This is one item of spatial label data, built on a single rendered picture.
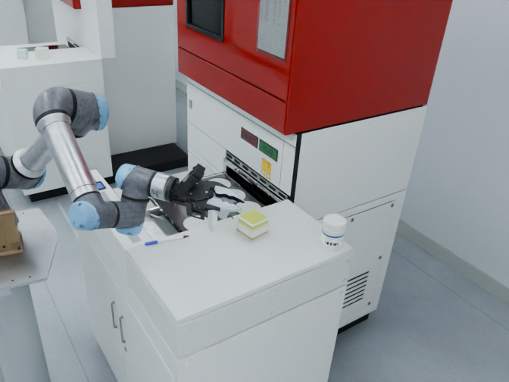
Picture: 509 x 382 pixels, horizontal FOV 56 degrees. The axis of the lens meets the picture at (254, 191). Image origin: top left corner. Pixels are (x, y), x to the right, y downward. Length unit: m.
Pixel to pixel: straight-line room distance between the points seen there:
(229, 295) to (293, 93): 0.68
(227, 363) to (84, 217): 0.60
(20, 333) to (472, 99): 2.48
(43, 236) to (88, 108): 0.55
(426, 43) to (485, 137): 1.09
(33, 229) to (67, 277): 1.09
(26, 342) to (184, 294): 0.89
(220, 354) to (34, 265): 0.70
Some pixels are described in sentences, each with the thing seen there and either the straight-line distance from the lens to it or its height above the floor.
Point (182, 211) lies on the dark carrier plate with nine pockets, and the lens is 1.81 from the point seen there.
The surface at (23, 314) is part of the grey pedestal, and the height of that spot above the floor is 0.55.
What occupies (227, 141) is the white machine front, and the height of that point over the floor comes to 1.02.
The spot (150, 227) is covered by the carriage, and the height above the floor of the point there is 0.88.
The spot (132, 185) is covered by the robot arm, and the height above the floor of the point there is 1.20.
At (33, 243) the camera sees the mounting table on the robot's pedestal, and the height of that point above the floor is 0.82.
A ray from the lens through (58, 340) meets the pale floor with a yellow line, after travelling 2.65.
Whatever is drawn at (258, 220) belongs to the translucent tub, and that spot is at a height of 1.03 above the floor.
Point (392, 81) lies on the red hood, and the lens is 1.93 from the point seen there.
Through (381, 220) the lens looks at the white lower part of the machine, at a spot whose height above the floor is 0.69.
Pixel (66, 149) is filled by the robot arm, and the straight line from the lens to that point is 1.41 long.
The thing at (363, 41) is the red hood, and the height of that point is 1.51.
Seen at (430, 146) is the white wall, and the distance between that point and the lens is 3.19.
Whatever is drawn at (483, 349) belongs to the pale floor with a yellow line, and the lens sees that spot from 2.86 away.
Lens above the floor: 1.87
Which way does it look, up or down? 30 degrees down
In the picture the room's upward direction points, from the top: 4 degrees clockwise
